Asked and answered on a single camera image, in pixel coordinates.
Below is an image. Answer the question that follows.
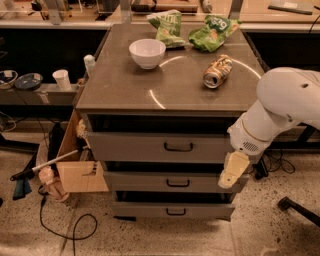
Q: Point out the white paper cup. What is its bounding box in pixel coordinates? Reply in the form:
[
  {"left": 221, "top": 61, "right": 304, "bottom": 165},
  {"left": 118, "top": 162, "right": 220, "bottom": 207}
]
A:
[{"left": 52, "top": 69, "right": 71, "bottom": 91}]

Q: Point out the green chip bag left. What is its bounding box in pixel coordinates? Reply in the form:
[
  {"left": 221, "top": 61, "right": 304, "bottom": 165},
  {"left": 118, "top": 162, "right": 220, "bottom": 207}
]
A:
[{"left": 147, "top": 9, "right": 186, "bottom": 48}]

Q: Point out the green chip bag right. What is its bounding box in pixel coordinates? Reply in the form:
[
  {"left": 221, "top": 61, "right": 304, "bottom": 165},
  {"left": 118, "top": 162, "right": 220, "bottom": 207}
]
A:
[{"left": 188, "top": 15, "right": 241, "bottom": 52}]

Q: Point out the white plastic bottle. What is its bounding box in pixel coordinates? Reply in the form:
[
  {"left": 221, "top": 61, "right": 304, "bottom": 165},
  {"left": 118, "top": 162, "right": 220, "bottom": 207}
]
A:
[{"left": 83, "top": 55, "right": 96, "bottom": 76}]

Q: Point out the grey drawer cabinet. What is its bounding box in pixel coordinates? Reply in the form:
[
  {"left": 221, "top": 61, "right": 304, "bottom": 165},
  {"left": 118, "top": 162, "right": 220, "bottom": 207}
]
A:
[{"left": 76, "top": 24, "right": 263, "bottom": 208}]

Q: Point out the crushed gold soda can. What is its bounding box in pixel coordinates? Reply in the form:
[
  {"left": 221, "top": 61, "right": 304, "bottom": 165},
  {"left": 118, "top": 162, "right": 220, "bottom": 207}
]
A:
[{"left": 203, "top": 54, "right": 233, "bottom": 89}]

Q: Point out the grey top drawer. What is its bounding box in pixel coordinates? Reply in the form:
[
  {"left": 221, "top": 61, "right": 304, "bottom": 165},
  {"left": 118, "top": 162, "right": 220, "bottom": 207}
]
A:
[{"left": 88, "top": 132, "right": 233, "bottom": 163}]

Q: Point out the blue cloth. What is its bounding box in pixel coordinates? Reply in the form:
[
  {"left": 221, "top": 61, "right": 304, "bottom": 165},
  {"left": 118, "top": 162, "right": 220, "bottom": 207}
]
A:
[{"left": 13, "top": 177, "right": 32, "bottom": 201}]

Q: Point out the black floor cable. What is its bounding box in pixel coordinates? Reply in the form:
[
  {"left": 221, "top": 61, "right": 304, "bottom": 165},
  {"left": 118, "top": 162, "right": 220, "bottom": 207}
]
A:
[{"left": 38, "top": 194, "right": 99, "bottom": 256}]

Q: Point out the dark blue plate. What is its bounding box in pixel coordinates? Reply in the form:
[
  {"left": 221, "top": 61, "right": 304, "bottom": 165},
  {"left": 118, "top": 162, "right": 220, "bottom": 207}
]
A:
[{"left": 14, "top": 73, "right": 43, "bottom": 91}]

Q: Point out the green chip bag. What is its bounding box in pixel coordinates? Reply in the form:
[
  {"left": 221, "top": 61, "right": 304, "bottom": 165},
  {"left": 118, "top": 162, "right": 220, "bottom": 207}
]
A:
[
  {"left": 147, "top": 9, "right": 186, "bottom": 48},
  {"left": 188, "top": 15, "right": 241, "bottom": 52}
]

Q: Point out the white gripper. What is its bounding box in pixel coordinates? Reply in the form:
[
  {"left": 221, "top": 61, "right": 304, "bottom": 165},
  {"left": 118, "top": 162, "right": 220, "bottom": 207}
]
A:
[{"left": 218, "top": 114, "right": 266, "bottom": 189}]

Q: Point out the white bowl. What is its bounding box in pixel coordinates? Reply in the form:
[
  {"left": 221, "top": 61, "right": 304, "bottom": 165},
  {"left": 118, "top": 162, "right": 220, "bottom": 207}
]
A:
[{"left": 129, "top": 39, "right": 166, "bottom": 69}]

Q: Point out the tangled black cables right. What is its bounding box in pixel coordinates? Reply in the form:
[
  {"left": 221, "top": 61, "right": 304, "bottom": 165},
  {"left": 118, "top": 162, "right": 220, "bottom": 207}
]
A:
[{"left": 252, "top": 148, "right": 297, "bottom": 181}]

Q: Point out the grey drawer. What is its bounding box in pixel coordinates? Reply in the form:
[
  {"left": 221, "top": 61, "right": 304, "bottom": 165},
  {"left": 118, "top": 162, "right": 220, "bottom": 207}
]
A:
[
  {"left": 88, "top": 132, "right": 233, "bottom": 163},
  {"left": 104, "top": 171, "right": 249, "bottom": 193},
  {"left": 113, "top": 202, "right": 235, "bottom": 220}
]

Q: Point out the cardboard box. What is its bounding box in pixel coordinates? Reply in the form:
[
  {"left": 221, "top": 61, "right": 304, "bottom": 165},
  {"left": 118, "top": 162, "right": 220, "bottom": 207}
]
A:
[{"left": 57, "top": 111, "right": 108, "bottom": 193}]

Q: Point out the grey middle drawer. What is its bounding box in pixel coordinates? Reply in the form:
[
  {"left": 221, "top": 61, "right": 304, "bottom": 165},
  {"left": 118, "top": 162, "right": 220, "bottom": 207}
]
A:
[{"left": 104, "top": 171, "right": 249, "bottom": 193}]

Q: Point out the black chair leg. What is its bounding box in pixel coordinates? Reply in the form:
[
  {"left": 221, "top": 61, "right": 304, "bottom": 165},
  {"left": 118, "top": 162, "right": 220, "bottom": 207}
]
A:
[{"left": 277, "top": 197, "right": 320, "bottom": 227}]

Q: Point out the small patterned bowl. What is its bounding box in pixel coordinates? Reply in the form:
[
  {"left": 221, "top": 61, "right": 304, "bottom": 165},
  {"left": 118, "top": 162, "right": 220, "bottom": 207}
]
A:
[{"left": 0, "top": 70, "right": 18, "bottom": 90}]

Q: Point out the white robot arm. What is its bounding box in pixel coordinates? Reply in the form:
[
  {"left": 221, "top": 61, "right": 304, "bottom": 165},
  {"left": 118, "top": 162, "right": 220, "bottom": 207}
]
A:
[{"left": 218, "top": 67, "right": 320, "bottom": 189}]

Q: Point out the white rod with black handle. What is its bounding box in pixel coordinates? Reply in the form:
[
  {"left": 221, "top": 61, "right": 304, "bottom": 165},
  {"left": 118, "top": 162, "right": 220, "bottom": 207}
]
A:
[{"left": 10, "top": 146, "right": 88, "bottom": 181}]

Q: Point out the grey bottom drawer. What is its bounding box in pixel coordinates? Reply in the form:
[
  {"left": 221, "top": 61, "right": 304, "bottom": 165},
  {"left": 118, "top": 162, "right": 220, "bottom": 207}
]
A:
[{"left": 113, "top": 202, "right": 235, "bottom": 220}]

